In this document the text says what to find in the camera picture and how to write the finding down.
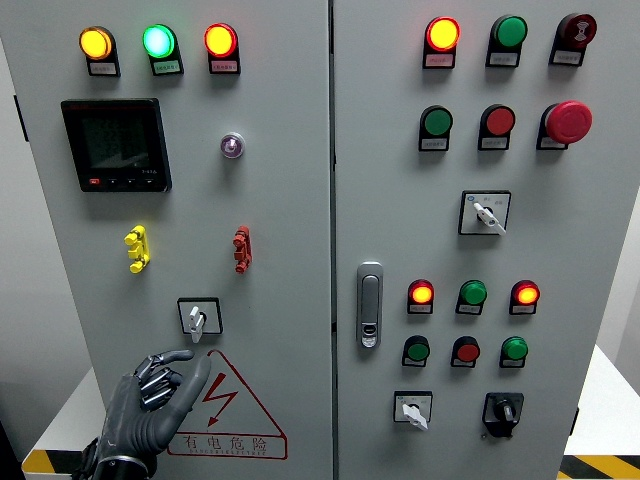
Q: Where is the large lit green lamp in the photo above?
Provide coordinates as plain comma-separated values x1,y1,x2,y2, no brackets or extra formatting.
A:
142,23,177,59

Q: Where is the small white lamp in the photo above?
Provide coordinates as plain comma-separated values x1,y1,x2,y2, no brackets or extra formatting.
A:
220,131,246,160

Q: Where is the turn switch with black handle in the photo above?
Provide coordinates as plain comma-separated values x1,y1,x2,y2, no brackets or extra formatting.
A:
481,392,526,440

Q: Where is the black yellow striped tape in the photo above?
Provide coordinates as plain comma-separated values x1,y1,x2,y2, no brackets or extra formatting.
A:
22,448,101,479
557,454,640,480

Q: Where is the small red push button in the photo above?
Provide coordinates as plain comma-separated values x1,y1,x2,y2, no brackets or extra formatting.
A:
452,336,482,364

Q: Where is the small green push button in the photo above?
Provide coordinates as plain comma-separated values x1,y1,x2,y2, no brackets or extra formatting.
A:
403,335,431,363
501,336,530,362

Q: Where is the black display meter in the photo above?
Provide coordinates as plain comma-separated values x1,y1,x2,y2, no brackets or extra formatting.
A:
60,98,173,194

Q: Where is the large yellow lamp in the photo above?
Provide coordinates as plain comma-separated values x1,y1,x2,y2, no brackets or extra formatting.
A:
79,26,114,61

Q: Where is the small green lamp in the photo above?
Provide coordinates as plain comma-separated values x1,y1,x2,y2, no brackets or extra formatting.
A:
458,279,488,306

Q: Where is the silver door lock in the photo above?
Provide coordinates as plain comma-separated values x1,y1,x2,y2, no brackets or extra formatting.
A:
356,261,385,349

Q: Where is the small yellow handle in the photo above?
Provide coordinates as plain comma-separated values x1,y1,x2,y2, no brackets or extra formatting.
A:
124,224,151,274

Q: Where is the large red stop button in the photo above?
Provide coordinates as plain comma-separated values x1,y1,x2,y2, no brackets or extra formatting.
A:
542,100,594,146

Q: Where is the large red push button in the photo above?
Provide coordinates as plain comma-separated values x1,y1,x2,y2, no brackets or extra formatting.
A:
480,104,517,138

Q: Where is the dark red buzzer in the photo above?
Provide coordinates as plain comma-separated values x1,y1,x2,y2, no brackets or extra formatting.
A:
558,12,598,50

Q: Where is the pale grey cabinet door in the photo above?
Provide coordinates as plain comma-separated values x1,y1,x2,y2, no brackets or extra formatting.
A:
332,0,640,480
0,0,335,480

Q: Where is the large red-rimmed lit lamp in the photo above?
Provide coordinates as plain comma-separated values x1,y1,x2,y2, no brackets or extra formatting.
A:
425,16,462,52
203,22,239,58

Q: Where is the large turn switch white handle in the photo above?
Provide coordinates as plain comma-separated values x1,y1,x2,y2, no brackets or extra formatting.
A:
458,190,512,237

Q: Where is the small red lit lamp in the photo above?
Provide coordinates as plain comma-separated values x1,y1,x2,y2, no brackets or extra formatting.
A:
408,279,435,305
511,279,542,306

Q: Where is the turn switch with white handle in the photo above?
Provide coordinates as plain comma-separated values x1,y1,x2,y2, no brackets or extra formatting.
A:
393,390,434,432
176,297,224,344

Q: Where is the red warning triangle sticker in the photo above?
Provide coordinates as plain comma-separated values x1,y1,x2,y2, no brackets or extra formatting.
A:
167,349,289,461

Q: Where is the large green push button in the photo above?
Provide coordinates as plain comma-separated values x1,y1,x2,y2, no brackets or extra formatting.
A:
490,15,529,50
420,105,454,138

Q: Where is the small red handle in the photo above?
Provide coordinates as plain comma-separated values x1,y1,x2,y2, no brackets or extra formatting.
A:
232,225,253,275

